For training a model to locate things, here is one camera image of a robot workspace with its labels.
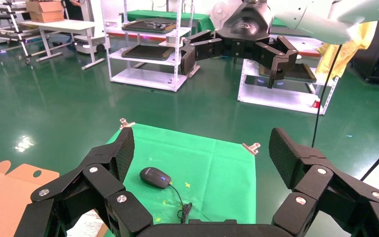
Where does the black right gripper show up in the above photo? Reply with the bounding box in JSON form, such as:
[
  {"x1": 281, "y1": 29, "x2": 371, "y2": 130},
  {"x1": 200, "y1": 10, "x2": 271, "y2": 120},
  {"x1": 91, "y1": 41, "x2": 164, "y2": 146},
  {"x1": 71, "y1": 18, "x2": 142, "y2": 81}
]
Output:
[{"x1": 180, "y1": 1, "x2": 300, "y2": 89}]

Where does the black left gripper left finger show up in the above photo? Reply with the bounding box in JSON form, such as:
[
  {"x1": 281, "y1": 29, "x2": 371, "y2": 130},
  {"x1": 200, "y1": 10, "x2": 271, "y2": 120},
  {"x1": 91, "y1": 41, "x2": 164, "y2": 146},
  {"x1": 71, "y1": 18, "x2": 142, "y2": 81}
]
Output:
[{"x1": 14, "y1": 126, "x2": 153, "y2": 237}]

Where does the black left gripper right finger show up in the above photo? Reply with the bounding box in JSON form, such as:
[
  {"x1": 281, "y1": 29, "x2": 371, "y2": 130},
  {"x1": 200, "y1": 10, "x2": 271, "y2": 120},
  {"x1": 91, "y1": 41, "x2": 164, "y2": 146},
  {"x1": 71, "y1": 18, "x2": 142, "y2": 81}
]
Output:
[{"x1": 268, "y1": 127, "x2": 379, "y2": 237}]

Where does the black wired computer mouse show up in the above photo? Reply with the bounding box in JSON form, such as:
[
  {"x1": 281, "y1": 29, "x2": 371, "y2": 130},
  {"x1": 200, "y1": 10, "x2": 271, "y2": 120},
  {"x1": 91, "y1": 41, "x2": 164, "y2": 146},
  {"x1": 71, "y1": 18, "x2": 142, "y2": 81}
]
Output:
[{"x1": 139, "y1": 166, "x2": 194, "y2": 225}]

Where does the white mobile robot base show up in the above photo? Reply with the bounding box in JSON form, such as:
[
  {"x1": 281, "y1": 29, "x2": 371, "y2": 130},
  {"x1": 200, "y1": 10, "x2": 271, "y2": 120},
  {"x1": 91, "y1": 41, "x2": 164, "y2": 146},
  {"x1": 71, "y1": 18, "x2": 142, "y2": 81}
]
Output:
[{"x1": 73, "y1": 34, "x2": 108, "y2": 55}]

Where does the open brown cardboard box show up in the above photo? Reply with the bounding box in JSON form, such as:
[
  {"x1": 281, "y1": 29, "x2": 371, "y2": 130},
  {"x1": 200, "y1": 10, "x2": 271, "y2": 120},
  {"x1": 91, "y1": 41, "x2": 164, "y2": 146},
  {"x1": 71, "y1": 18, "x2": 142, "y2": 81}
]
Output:
[{"x1": 0, "y1": 160, "x2": 109, "y2": 237}]

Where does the printed white paper sheet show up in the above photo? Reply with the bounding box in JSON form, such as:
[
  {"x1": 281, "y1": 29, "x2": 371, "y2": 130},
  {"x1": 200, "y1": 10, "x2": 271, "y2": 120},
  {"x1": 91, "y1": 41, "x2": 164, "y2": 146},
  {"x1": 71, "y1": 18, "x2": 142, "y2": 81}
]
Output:
[{"x1": 67, "y1": 209, "x2": 107, "y2": 237}]

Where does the white standing fan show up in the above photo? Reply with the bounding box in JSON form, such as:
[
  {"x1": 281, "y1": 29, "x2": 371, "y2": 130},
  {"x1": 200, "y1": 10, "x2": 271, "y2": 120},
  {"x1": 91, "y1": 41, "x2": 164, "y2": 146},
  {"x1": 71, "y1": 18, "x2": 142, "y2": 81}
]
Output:
[{"x1": 211, "y1": 1, "x2": 228, "y2": 22}]

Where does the green covered table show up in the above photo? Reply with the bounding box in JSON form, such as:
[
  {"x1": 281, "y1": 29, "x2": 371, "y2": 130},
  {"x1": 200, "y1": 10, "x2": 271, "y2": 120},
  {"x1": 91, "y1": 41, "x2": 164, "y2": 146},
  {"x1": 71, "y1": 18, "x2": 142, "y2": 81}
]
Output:
[{"x1": 126, "y1": 9, "x2": 216, "y2": 34}]

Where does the white metal shelf rack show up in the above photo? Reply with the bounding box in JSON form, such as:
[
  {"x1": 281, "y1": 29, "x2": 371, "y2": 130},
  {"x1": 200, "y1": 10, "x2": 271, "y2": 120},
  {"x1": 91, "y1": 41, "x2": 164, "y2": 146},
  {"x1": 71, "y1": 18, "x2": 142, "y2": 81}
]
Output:
[
  {"x1": 103, "y1": 0, "x2": 200, "y2": 93},
  {"x1": 237, "y1": 33, "x2": 340, "y2": 116}
]

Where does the black flat tray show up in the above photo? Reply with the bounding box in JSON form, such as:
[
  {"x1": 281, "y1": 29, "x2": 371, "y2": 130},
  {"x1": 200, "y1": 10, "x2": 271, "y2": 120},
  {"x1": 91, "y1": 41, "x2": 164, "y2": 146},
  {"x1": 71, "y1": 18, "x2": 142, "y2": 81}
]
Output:
[
  {"x1": 259, "y1": 63, "x2": 318, "y2": 83},
  {"x1": 121, "y1": 19, "x2": 177, "y2": 35},
  {"x1": 121, "y1": 44, "x2": 175, "y2": 62}
]

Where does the metal binder clip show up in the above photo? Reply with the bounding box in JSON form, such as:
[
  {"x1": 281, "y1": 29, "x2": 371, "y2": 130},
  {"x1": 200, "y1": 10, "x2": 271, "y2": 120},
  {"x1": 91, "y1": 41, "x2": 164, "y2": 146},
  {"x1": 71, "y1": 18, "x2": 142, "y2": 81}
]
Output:
[
  {"x1": 119, "y1": 118, "x2": 136, "y2": 130},
  {"x1": 241, "y1": 142, "x2": 262, "y2": 156}
]

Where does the green table cloth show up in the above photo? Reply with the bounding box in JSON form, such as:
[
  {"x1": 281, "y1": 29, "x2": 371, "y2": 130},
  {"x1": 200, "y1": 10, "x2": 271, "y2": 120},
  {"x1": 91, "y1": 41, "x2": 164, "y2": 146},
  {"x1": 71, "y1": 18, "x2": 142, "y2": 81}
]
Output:
[{"x1": 104, "y1": 122, "x2": 257, "y2": 237}]

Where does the yellow cloth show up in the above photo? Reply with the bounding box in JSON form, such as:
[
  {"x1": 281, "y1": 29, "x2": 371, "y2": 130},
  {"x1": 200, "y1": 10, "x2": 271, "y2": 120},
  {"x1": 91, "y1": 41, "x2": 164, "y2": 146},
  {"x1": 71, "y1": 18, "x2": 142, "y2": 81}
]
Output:
[{"x1": 316, "y1": 21, "x2": 378, "y2": 81}]

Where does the white folding table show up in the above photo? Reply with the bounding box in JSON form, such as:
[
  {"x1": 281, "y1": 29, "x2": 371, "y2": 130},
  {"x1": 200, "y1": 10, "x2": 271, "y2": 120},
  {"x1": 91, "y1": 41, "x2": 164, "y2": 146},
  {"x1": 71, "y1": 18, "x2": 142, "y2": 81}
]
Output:
[{"x1": 19, "y1": 19, "x2": 106, "y2": 71}]

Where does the person in dark clothes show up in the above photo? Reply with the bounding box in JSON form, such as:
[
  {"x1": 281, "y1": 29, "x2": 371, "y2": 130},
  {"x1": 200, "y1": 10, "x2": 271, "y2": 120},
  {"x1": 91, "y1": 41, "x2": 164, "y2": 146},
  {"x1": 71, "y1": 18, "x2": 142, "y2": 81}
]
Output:
[{"x1": 62, "y1": 0, "x2": 85, "y2": 21}]

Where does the closed brown cardboard carton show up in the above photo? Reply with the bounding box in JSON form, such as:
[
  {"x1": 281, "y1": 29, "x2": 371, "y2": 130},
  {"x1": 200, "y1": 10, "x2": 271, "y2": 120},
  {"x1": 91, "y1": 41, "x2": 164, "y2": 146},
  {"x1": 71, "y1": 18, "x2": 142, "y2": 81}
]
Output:
[
  {"x1": 29, "y1": 10, "x2": 65, "y2": 24},
  {"x1": 25, "y1": 0, "x2": 63, "y2": 14}
]

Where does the metal tube cart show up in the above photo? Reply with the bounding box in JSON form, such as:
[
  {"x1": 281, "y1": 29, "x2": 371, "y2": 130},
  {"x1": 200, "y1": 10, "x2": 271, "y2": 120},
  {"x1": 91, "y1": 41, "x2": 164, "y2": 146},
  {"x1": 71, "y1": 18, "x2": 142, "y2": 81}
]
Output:
[{"x1": 0, "y1": 0, "x2": 46, "y2": 65}]

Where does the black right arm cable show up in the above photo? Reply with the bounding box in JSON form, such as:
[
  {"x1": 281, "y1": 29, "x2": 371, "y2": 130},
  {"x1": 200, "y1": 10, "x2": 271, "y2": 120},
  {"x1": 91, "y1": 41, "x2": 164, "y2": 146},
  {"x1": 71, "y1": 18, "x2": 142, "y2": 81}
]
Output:
[{"x1": 311, "y1": 43, "x2": 343, "y2": 149}]

